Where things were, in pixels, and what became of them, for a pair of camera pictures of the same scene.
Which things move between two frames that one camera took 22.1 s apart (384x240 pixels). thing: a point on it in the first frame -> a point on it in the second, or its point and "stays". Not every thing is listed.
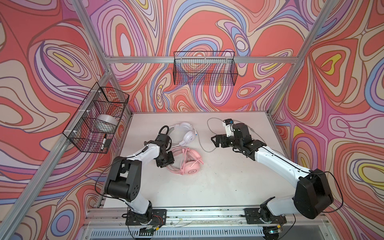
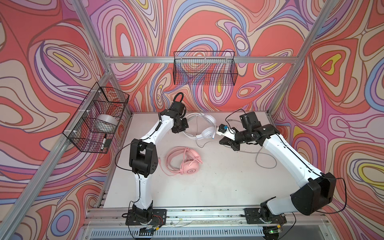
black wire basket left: (93, 127) stays
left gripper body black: (167, 158) -> (182, 125)
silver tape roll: (106, 122) stays
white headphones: (189, 131) -> (209, 131)
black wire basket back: (205, 68) stays
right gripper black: (223, 137) -> (228, 141)
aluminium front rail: (103, 217) stays
